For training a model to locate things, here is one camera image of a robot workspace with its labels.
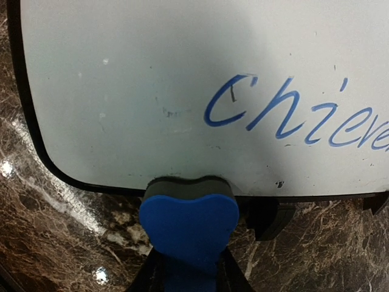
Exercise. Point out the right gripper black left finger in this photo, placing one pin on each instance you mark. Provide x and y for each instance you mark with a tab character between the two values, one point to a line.
150	277

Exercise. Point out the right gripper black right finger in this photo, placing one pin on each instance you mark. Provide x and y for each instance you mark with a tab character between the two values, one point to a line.
230	278

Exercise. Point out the blue whiteboard eraser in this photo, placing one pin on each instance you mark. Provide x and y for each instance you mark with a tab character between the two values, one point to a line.
189	222

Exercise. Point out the white whiteboard with black frame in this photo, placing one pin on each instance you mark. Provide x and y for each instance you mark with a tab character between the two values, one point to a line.
279	98

